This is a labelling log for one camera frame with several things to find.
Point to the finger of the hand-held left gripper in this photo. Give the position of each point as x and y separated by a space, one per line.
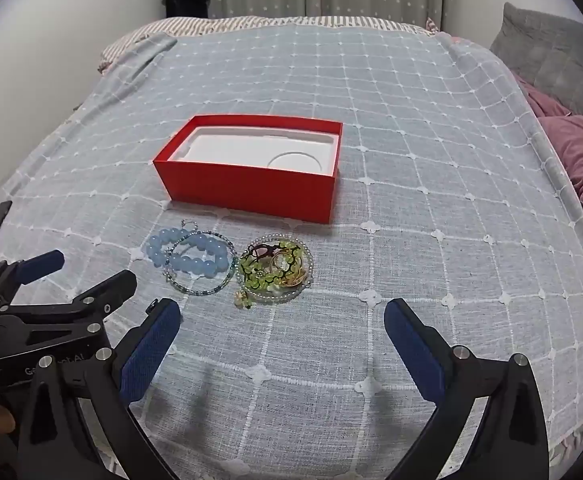
46 262
111 287

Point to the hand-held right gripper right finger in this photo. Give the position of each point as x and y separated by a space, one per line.
414 345

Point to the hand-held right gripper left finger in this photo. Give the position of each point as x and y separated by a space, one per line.
154 345

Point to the dark hair clip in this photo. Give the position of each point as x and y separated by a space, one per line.
261 249

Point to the red box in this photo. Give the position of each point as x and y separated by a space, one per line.
246 192

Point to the grey checked blanket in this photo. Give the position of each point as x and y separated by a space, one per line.
421 160

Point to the striped bedsheet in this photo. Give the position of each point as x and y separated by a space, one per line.
136 35

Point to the grey pillow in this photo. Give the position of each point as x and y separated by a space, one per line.
546 55

